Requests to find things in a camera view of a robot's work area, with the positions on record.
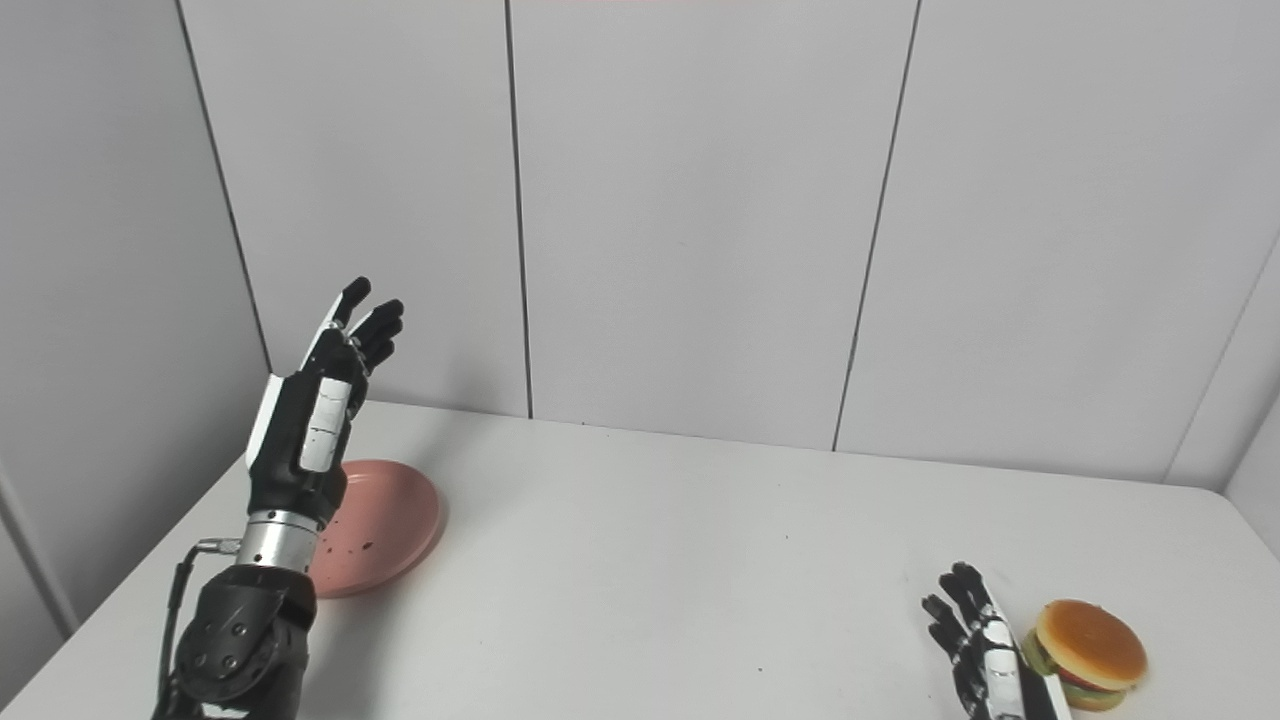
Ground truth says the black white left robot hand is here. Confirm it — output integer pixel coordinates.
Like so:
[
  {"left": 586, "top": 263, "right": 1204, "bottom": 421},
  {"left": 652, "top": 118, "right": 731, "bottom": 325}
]
[{"left": 245, "top": 277, "right": 406, "bottom": 527}]

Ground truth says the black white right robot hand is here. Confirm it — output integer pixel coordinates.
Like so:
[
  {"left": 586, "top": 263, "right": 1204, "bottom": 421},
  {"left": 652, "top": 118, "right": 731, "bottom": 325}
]
[{"left": 921, "top": 562, "right": 1073, "bottom": 720}]

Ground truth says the toy hamburger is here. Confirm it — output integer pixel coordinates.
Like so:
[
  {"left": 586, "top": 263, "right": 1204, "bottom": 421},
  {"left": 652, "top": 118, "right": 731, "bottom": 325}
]
[{"left": 1020, "top": 599, "right": 1149, "bottom": 713}]

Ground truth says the pink round plate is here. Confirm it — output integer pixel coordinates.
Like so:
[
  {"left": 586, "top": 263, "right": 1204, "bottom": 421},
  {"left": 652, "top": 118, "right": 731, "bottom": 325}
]
[{"left": 306, "top": 459, "right": 447, "bottom": 600}]

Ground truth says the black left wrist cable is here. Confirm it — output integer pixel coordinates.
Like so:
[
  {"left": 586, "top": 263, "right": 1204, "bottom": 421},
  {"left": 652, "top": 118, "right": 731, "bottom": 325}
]
[{"left": 153, "top": 538, "right": 243, "bottom": 720}]

